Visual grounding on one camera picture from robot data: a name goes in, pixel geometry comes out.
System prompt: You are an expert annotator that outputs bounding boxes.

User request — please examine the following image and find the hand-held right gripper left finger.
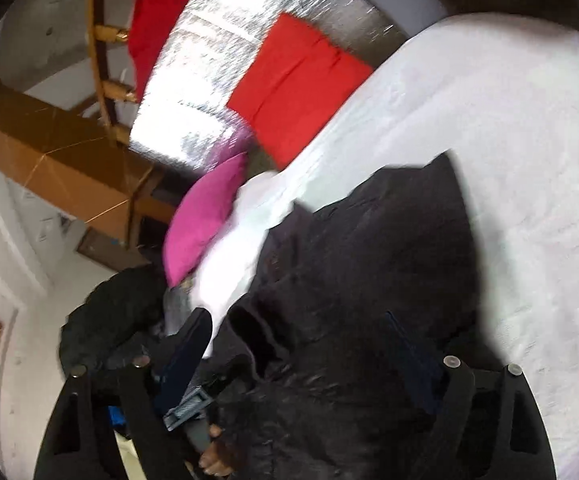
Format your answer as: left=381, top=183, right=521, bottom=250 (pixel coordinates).
left=33, top=307, right=213, bottom=480

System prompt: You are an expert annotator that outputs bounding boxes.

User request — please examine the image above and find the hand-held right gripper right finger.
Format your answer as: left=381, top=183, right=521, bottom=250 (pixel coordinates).
left=387, top=310, right=557, bottom=480

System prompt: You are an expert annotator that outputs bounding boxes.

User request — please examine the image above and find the black jacket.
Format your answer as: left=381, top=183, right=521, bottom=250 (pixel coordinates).
left=204, top=152, right=507, bottom=480

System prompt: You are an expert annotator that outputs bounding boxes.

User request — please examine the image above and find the person's left hand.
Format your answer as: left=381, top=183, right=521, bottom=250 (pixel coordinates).
left=198, top=424, right=236, bottom=477

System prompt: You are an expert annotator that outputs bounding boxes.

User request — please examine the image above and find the grey cloth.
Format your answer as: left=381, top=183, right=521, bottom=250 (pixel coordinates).
left=163, top=284, right=192, bottom=337

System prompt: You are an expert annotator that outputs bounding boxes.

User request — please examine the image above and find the black fuzzy cloth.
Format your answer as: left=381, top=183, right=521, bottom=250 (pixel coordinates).
left=59, top=265, right=170, bottom=386

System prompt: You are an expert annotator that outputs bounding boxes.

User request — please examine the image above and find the white pillow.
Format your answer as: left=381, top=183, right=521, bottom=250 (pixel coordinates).
left=189, top=170, right=290, bottom=361

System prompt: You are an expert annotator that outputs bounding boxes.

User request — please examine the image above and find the pink pillow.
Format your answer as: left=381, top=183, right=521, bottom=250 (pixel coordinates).
left=163, top=152, right=249, bottom=286

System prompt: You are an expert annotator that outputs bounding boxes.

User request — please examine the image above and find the wooden nightstand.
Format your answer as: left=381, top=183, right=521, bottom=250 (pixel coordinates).
left=76, top=167, right=180, bottom=266

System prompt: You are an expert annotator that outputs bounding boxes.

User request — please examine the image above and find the white patterned bed cover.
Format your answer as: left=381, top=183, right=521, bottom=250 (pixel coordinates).
left=189, top=12, right=579, bottom=480

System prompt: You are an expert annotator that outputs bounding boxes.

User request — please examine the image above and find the silver foil mat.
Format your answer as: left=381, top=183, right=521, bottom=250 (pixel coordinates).
left=129, top=0, right=410, bottom=171

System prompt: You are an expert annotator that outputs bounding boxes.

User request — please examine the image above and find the red folded cloth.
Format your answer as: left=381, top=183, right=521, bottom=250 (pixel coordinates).
left=226, top=12, right=374, bottom=171

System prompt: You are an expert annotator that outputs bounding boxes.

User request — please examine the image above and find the red hanging cloth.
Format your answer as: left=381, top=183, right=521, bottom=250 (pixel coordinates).
left=128, top=0, right=215, bottom=103

